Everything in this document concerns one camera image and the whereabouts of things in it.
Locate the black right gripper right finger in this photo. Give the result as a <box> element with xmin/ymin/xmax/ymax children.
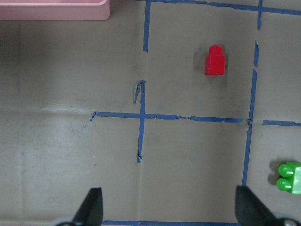
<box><xmin>235</xmin><ymin>186</ymin><xmax>279</xmax><ymax>226</ymax></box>

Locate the red toy block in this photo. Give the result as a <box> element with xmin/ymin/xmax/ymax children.
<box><xmin>205</xmin><ymin>45</ymin><xmax>226</xmax><ymax>76</ymax></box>

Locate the brown paper table cover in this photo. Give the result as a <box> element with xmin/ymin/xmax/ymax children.
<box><xmin>0</xmin><ymin>0</ymin><xmax>301</xmax><ymax>226</ymax></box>

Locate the green toy block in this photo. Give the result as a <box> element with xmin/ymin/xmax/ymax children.
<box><xmin>277</xmin><ymin>162</ymin><xmax>301</xmax><ymax>194</ymax></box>

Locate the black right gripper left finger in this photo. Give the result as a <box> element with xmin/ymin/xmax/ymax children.
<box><xmin>71</xmin><ymin>187</ymin><xmax>103</xmax><ymax>226</ymax></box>

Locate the pink plastic box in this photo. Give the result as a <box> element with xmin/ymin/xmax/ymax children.
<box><xmin>0</xmin><ymin>0</ymin><xmax>110</xmax><ymax>21</ymax></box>

